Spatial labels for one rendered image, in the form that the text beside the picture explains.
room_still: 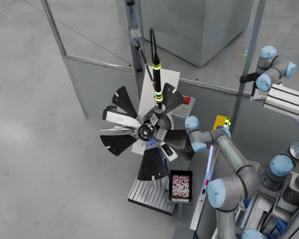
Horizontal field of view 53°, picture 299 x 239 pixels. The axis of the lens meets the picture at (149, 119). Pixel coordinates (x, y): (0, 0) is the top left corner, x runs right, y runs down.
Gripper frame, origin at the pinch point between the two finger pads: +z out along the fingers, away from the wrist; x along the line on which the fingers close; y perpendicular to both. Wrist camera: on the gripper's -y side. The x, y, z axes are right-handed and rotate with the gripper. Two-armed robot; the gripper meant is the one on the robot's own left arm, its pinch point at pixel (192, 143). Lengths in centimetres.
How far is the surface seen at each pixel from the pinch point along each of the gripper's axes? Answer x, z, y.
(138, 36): 55, -21, 59
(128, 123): 51, 12, 5
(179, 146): 7.8, 1.2, -4.3
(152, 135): 27.0, -2.6, -3.1
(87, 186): 106, 113, -43
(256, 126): -42, 76, 52
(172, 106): 17.9, -12.6, 16.9
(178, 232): -8, -20, -55
